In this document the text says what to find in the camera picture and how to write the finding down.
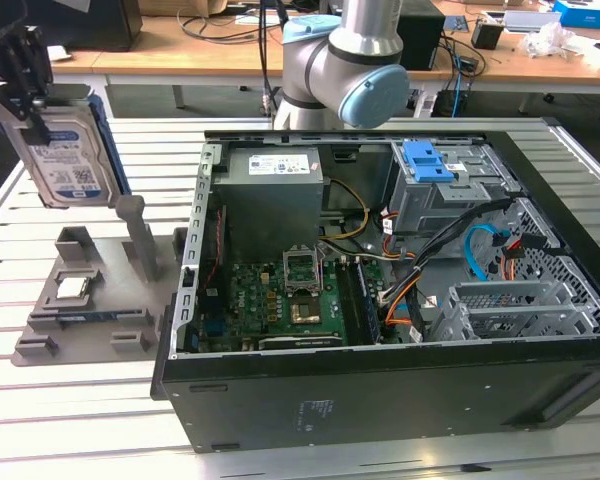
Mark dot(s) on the crumpled white paper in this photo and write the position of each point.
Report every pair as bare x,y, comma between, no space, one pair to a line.
60,52

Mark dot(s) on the grey power supply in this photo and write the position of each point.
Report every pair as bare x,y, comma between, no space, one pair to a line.
265,210

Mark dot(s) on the blue RAM stick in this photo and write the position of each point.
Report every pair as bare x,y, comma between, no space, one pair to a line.
95,317

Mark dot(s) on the black PC case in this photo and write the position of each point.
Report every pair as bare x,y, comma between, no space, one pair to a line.
380,400

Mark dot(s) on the large black box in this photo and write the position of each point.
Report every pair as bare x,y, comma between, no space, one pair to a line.
95,25

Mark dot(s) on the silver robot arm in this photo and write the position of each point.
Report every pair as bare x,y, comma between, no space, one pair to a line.
320,65

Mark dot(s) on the blue plastic cage latch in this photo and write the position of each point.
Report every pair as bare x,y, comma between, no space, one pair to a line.
425,165

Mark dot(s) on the blue carton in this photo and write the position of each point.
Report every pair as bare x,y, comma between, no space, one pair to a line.
587,12

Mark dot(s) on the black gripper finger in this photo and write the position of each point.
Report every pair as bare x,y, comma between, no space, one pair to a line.
17,85
39,60

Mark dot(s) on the grey metal drive cage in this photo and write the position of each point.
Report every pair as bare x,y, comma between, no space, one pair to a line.
420,210

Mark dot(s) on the metal disk bay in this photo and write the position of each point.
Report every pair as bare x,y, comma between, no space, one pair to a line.
510,315

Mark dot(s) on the silver CPU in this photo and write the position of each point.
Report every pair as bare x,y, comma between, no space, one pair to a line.
72,287

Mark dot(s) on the small black box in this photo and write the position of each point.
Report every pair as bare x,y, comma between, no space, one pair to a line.
487,36

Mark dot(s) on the green motherboard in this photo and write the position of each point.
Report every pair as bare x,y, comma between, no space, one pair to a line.
250,300

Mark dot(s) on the black graphics card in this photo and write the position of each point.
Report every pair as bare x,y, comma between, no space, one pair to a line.
300,342

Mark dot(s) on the black RAM slot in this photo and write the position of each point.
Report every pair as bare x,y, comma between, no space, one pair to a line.
359,305
346,305

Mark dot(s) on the hard disk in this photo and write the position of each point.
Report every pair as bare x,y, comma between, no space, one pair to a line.
70,160

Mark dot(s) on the white power strip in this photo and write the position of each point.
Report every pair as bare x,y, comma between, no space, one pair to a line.
425,105

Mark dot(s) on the grey parts rack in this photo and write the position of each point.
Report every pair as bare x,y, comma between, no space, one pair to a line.
105,280

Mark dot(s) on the black computer tower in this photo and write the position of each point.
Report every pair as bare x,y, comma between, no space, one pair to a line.
422,40

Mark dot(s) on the CPU socket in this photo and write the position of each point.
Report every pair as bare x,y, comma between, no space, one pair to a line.
306,312

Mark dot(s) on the clear plastic bag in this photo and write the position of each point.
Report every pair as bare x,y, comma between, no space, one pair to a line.
550,40

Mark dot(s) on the silver flat tray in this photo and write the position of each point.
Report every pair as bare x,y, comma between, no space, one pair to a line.
530,21

